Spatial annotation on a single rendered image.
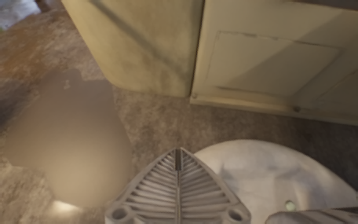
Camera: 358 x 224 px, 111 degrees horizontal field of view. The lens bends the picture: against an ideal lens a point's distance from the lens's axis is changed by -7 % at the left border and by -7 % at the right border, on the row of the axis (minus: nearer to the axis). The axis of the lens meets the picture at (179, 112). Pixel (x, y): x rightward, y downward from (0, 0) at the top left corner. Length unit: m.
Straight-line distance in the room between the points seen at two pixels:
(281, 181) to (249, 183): 0.10
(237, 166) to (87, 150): 0.75
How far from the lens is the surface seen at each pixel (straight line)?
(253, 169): 0.43
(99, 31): 0.77
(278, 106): 1.03
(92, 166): 0.85
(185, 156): 0.17
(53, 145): 1.02
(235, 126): 0.88
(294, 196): 0.54
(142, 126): 0.83
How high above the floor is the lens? 0.73
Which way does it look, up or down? 59 degrees down
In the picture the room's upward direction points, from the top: 2 degrees clockwise
